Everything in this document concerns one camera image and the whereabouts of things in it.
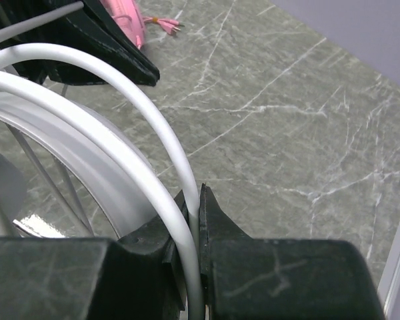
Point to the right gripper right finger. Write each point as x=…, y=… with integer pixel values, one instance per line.
x=224, y=261

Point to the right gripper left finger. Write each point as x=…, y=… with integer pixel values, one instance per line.
x=154, y=280

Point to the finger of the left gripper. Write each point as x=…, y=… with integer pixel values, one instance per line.
x=93, y=30
x=38, y=70

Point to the pink headphones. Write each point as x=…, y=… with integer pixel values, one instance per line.
x=128, y=17

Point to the front aluminium rail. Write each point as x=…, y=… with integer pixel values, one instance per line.
x=398, y=260

